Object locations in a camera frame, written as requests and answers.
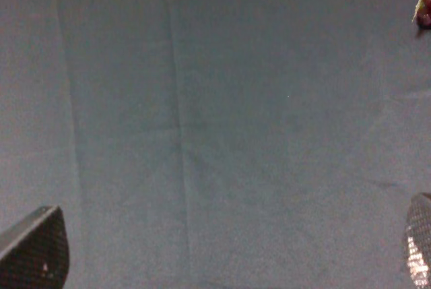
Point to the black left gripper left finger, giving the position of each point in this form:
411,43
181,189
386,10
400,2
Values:
35,251

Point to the red artificial grape bunch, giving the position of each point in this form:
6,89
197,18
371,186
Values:
421,15

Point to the black tablecloth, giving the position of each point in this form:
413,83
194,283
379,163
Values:
218,143

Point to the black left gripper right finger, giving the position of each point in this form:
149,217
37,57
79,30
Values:
416,240

